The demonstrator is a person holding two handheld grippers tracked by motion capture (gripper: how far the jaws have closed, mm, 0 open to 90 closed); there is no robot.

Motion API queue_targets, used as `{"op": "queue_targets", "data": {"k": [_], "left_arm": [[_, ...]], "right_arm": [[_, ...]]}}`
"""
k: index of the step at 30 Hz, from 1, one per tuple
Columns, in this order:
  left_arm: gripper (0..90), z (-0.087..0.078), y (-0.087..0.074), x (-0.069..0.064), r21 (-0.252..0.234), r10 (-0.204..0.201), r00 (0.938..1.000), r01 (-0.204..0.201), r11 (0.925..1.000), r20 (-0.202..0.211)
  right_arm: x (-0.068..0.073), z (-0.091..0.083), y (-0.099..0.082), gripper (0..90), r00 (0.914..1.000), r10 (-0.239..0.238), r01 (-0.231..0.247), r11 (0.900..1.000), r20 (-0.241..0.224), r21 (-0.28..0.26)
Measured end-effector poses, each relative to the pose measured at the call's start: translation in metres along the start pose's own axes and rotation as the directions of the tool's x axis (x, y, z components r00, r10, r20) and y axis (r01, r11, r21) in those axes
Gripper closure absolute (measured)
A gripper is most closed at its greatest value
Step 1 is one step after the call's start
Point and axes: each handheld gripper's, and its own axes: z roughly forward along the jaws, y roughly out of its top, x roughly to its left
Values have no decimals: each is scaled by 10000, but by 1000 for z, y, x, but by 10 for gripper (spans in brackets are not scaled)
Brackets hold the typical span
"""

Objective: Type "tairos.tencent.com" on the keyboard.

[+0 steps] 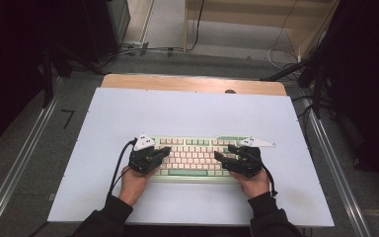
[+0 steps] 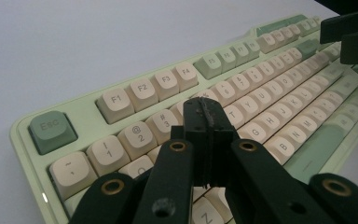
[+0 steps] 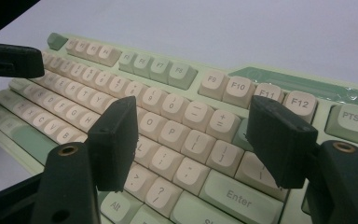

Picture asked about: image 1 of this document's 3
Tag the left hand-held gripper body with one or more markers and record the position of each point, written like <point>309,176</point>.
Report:
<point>141,159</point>

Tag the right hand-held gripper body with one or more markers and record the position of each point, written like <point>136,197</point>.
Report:
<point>250,161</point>

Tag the green and pink keyboard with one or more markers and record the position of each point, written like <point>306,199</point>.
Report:
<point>190,158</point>

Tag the person's right hand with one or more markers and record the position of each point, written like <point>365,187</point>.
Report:
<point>256,186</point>

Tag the person's left hand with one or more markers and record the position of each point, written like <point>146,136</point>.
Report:
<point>131,186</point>

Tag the white desk mat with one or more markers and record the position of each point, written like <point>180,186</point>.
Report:
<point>190,112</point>

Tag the wooden table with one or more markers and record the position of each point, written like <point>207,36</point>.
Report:
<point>177,84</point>

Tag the black metal stand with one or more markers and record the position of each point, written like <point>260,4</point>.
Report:
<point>318,95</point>
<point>47,82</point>

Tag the light wooden shelf unit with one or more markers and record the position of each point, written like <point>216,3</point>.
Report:
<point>243,13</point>

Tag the dark cabinet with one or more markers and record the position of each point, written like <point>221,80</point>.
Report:
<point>108,26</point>

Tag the black curtain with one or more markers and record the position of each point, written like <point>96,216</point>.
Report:
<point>6,65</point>
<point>365,82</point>

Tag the metal floor rail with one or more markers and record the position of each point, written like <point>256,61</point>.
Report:
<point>339,171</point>
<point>16,174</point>

